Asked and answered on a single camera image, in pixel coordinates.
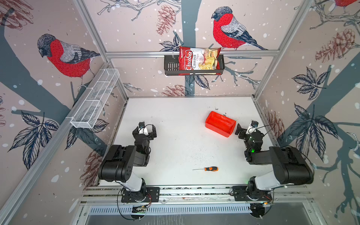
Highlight orange black screwdriver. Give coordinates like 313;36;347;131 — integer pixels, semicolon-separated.
194;166;218;172

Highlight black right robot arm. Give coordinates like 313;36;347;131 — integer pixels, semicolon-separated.
233;121;314;201

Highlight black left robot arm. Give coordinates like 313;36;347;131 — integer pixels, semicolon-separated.
98;122;160;203

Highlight red plastic bin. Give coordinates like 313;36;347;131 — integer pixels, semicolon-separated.
205;111;236;137

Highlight red cassava chips bag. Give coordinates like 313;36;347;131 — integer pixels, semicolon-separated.
179;47;221;69

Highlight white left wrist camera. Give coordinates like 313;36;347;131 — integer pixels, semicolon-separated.
138;121;149;136

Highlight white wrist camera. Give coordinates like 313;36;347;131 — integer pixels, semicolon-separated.
138;121;149;136
246;120;259;135

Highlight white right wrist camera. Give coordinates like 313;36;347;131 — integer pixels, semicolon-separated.
246;120;259;135

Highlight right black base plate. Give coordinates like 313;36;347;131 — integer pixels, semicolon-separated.
230;185;273;202

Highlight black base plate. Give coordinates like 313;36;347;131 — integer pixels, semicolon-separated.
230;185;273;202
120;188;152;203

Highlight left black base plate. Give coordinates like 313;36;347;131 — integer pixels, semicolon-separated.
120;188;152;203

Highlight white wire mesh shelf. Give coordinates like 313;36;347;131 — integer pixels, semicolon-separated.
70;68;120;129

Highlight aluminium mounting rail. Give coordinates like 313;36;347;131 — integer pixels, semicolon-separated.
80;184;313;205

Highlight white slotted cable duct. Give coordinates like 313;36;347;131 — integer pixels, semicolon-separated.
89;203;252;216

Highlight black wall basket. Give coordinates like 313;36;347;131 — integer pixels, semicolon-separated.
164;54;225;76

